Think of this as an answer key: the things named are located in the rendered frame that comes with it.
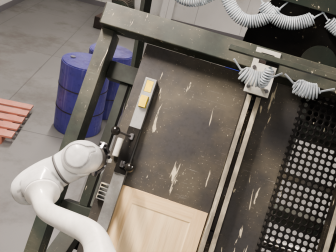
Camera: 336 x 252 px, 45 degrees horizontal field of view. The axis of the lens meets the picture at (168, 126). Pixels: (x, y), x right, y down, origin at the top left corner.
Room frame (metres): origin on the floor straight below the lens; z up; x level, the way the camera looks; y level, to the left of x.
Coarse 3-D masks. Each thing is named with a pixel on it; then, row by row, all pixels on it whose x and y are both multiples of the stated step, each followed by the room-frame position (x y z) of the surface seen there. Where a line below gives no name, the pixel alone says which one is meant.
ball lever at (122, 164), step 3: (120, 162) 1.40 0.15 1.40; (123, 162) 1.41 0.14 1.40; (129, 162) 1.33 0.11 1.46; (120, 165) 1.40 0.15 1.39; (123, 165) 1.38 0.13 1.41; (126, 165) 1.32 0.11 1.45; (129, 165) 1.32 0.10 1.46; (132, 165) 1.32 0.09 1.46; (126, 168) 1.31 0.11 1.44; (129, 168) 1.31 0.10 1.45; (132, 168) 1.31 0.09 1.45; (129, 171) 1.31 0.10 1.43
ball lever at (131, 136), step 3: (114, 126) 1.40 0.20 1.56; (117, 126) 1.40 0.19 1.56; (111, 129) 1.39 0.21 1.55; (114, 129) 1.39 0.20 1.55; (117, 129) 1.39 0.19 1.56; (111, 132) 1.39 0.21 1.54; (114, 132) 1.38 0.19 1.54; (117, 132) 1.39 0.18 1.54; (120, 132) 1.42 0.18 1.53; (123, 132) 1.43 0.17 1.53; (126, 135) 1.45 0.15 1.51; (129, 135) 1.46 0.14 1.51; (132, 135) 1.47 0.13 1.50; (129, 138) 1.46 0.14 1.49; (132, 138) 1.46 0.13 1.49
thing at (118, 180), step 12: (144, 84) 1.60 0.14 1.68; (156, 84) 1.63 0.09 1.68; (144, 108) 1.55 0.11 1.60; (132, 120) 1.52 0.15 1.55; (144, 120) 1.55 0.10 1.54; (132, 156) 1.47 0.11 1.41; (120, 180) 1.38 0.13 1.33; (108, 192) 1.35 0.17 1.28; (108, 204) 1.33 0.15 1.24; (108, 216) 1.30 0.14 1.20
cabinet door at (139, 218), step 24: (120, 192) 1.37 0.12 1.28; (144, 192) 1.38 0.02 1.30; (120, 216) 1.32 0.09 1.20; (144, 216) 1.33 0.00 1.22; (168, 216) 1.34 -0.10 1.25; (192, 216) 1.34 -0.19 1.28; (120, 240) 1.27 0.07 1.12; (144, 240) 1.28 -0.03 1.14; (168, 240) 1.29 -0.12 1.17; (192, 240) 1.29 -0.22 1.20
